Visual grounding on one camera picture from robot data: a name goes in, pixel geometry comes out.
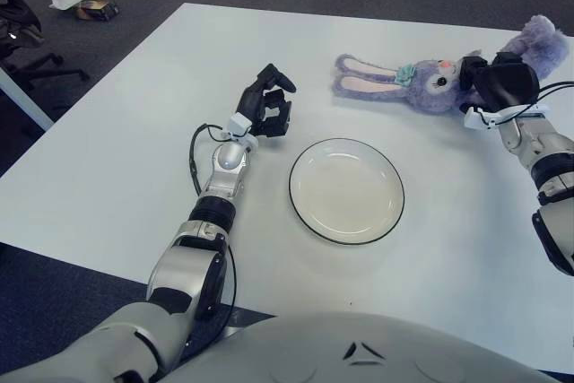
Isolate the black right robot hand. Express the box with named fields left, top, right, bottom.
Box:
left=457, top=51, right=542, bottom=114

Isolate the purple plush rabbit doll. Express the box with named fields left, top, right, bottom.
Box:
left=331, top=14, right=570, bottom=115

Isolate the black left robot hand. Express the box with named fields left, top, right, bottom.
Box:
left=235, top=64, right=297, bottom=138

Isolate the white plate with black rim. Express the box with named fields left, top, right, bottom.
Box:
left=288, top=137, right=406, bottom=248

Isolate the black office chair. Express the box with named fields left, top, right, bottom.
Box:
left=0, top=0, right=91, bottom=92

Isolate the black and yellow box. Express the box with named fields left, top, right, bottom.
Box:
left=74, top=0, right=120, bottom=22

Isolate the grey robot torso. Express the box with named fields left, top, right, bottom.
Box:
left=170, top=310, right=557, bottom=383

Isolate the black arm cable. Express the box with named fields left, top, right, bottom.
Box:
left=187, top=122, right=238, bottom=326
left=535, top=81, right=574, bottom=101

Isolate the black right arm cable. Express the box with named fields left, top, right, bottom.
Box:
left=535, top=81, right=574, bottom=101

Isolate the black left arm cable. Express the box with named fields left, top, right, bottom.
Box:
left=187, top=122, right=238, bottom=326

